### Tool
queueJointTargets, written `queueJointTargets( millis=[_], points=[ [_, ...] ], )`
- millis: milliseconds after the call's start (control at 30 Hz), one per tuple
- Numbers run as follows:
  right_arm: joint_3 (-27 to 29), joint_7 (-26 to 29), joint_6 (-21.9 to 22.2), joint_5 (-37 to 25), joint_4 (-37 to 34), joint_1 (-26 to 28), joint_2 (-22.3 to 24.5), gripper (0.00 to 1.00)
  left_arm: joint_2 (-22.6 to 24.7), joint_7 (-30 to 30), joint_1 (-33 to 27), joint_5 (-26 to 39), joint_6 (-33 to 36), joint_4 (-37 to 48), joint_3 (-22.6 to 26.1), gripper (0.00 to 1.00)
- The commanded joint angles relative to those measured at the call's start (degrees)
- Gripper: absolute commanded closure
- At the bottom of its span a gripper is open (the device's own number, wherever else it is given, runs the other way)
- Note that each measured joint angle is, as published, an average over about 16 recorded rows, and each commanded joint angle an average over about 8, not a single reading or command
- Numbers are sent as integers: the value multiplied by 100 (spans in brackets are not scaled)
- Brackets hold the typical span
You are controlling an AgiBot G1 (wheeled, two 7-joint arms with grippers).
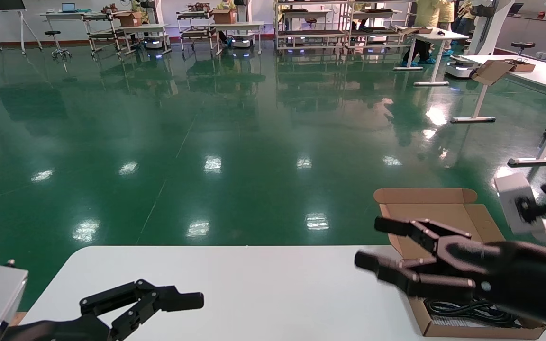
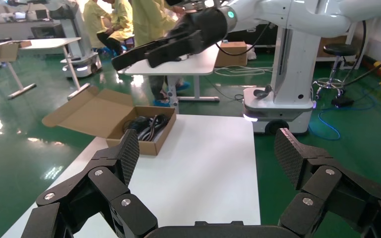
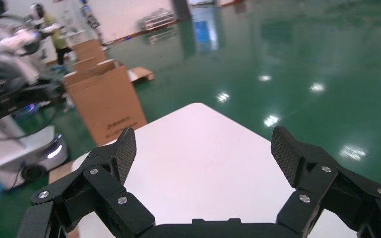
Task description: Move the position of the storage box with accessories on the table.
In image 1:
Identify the plain brown cardboard carton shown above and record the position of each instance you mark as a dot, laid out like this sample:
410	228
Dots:
18	318

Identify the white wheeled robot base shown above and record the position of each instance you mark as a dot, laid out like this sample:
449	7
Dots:
153	42
243	41

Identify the dark monitor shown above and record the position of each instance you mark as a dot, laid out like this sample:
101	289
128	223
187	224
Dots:
515	8

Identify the white printed instruction sheet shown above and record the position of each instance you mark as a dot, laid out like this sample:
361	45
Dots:
443	322

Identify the black stool with chrome base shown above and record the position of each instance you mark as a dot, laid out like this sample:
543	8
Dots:
523	45
52	33

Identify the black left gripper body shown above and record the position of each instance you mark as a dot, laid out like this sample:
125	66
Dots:
64	330

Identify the white metal shelf rack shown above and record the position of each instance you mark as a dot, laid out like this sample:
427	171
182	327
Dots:
311	33
377	31

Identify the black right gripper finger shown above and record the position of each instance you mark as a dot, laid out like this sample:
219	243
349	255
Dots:
424	232
415	277

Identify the open laptop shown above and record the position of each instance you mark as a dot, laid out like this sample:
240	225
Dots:
68	7

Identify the white height-adjustable table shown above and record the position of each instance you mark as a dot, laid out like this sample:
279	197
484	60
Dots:
244	24
448	34
145	27

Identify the grey long counter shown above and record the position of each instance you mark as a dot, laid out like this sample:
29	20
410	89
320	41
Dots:
538	28

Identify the brown cardboard storage box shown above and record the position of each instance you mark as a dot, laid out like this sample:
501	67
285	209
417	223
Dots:
443	208

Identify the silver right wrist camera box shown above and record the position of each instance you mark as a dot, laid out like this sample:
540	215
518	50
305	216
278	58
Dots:
514	199

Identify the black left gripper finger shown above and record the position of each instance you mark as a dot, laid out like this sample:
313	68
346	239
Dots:
121	293
183	301

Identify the white metal cart rack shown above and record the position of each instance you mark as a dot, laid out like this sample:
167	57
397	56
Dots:
196	32
102	34

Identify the long white desk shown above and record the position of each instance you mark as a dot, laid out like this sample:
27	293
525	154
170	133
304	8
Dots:
55	14

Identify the open cardboard box with parts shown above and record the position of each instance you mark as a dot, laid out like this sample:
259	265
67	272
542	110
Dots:
491	72

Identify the flat brown cardboard box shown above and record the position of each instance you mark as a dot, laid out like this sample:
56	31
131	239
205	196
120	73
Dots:
420	29

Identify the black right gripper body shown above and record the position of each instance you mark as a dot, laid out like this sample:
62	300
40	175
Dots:
529	279

